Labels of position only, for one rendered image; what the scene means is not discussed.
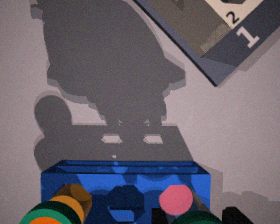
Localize blue tube rack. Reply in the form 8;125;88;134
41;160;211;224

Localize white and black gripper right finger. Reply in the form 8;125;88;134
222;207;254;224

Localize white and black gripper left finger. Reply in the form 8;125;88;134
151;208;169;224

